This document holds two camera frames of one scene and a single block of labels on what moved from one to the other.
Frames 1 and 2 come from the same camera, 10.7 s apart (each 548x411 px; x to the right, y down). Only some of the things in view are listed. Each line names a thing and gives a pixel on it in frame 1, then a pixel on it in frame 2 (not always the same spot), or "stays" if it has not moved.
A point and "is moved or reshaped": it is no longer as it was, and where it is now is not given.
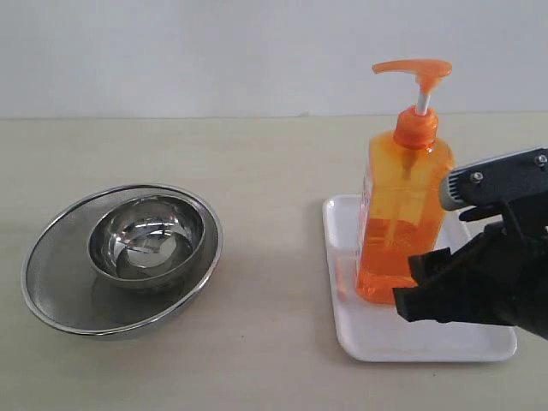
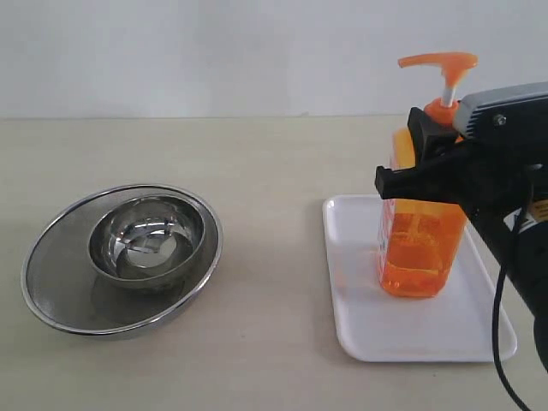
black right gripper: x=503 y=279 -> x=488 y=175
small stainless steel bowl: x=146 y=243 stays
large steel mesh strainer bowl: x=117 y=260 stays
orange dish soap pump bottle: x=401 y=204 is moved or reshaped
